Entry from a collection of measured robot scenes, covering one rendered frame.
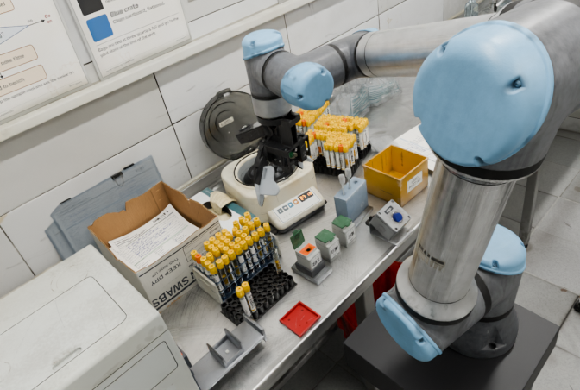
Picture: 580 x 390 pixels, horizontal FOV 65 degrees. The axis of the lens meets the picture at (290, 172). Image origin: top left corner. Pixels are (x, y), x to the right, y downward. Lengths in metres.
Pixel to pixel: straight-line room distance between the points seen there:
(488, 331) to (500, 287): 0.12
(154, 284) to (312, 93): 0.64
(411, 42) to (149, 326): 0.59
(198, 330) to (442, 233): 0.71
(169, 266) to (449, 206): 0.77
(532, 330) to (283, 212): 0.66
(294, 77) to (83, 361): 0.53
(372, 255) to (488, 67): 0.84
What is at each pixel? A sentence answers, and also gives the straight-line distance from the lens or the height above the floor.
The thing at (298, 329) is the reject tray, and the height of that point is 0.88.
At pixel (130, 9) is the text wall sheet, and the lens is 1.31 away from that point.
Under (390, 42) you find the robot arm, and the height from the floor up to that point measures 1.48.
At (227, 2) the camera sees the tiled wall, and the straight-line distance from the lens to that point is 1.48.
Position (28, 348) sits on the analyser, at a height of 1.17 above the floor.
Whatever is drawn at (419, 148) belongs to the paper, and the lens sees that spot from 1.53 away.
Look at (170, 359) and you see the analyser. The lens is 0.86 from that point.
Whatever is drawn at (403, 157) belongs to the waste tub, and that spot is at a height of 0.95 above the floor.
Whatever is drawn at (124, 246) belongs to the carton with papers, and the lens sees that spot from 1.34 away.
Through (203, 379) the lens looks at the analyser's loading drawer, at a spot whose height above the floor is 0.92.
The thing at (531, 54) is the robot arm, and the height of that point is 1.56.
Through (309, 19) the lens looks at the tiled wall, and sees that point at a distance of 1.73.
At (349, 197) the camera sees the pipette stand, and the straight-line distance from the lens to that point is 1.21.
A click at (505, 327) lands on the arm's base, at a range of 0.91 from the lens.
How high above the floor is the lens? 1.72
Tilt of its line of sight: 34 degrees down
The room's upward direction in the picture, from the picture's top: 12 degrees counter-clockwise
